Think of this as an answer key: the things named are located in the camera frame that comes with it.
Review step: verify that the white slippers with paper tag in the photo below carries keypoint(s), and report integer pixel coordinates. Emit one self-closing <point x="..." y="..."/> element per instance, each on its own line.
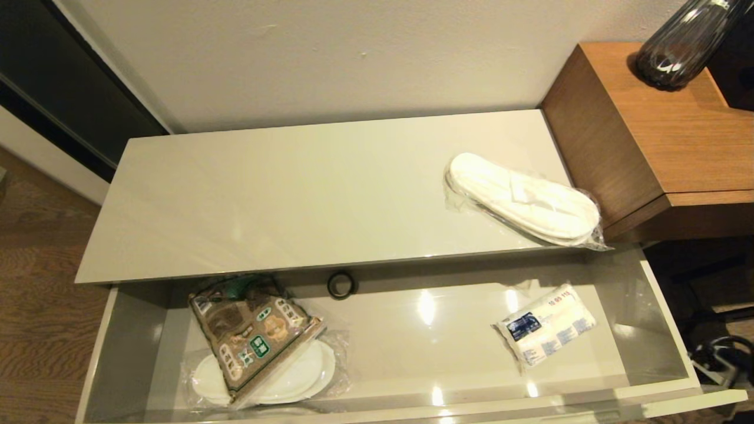
<point x="518" y="197"/>

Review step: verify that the wooden side cabinet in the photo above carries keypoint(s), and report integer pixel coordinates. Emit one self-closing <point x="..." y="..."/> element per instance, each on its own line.
<point x="665" y="135"/>

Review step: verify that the cream white drawer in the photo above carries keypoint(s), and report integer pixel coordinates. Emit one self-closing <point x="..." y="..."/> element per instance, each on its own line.
<point x="412" y="341"/>

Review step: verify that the white tissue pack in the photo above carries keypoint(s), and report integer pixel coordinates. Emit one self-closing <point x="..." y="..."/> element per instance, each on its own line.
<point x="548" y="327"/>

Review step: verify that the white slippers in crinkled wrap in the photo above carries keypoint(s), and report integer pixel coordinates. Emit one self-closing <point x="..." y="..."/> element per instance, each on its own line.
<point x="300" y="371"/>

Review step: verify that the dark glass vase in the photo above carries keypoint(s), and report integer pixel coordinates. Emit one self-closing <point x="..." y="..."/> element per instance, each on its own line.
<point x="677" y="53"/>

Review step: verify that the black tape roll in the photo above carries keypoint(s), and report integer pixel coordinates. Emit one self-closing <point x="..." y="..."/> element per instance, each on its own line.
<point x="341" y="294"/>

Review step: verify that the dark sliding door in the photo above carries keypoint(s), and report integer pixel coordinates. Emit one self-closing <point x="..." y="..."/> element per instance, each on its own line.
<point x="59" y="76"/>

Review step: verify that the green label snack bag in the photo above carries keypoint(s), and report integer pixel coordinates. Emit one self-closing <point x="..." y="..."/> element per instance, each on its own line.
<point x="253" y="330"/>

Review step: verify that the black box on desk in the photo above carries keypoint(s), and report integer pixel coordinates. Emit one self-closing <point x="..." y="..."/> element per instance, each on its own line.
<point x="736" y="70"/>

